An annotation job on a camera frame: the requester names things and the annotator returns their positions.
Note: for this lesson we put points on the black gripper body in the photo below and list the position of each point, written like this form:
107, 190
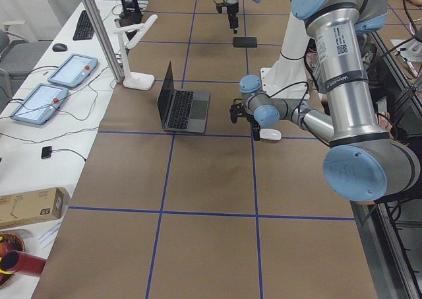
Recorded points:
256, 125
231, 9

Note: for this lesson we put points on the teach pendant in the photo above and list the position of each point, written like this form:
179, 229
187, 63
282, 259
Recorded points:
41, 104
73, 71

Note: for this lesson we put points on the cardboard box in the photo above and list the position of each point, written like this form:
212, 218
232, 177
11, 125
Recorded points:
32, 207

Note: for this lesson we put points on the red cylinder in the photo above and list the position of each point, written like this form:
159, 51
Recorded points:
19, 262

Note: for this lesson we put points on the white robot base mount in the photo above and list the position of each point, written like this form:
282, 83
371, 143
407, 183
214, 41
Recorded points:
287, 77

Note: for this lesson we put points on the white computer mouse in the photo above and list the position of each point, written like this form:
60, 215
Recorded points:
270, 134

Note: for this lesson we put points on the black keyboard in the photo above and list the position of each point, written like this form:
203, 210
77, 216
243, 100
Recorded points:
84, 29

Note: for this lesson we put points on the black mouse pad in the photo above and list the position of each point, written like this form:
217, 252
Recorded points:
245, 42

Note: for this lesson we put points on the lower teach pendant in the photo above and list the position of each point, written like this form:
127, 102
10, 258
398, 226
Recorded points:
41, 104

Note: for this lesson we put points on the aluminium frame post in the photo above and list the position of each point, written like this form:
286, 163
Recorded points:
103, 38

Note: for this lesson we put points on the upper teach pendant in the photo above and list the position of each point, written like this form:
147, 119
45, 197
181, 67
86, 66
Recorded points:
73, 71

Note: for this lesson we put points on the grey laptop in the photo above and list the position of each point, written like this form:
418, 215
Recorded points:
182, 110

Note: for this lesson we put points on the black desk mouse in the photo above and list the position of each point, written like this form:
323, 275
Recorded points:
59, 47

